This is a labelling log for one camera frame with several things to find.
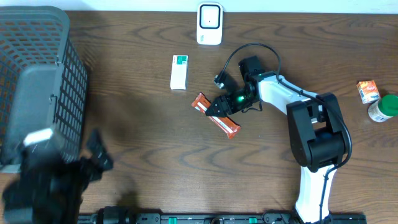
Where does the orange snack packet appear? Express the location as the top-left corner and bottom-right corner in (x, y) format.
(192, 92), (241, 139)

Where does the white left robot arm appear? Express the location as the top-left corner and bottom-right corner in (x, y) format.
(2, 129), (113, 224)

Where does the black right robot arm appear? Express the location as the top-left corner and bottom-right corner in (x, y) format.
(205, 56), (353, 223)

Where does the black camera cable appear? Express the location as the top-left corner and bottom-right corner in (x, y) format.
(217, 42), (283, 82)

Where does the grey plastic basket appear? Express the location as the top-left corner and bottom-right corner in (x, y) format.
(1, 6), (88, 173)

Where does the orange Kleenex tissue pack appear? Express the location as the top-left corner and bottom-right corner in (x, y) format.
(356, 80), (380, 104)

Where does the green lid jar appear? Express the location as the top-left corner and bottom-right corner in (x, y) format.
(368, 95), (398, 123)

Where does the white barcode scanner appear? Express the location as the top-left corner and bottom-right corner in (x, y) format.
(197, 2), (223, 45)

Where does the white Panadol medicine box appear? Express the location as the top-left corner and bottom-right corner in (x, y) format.
(170, 55), (189, 90)

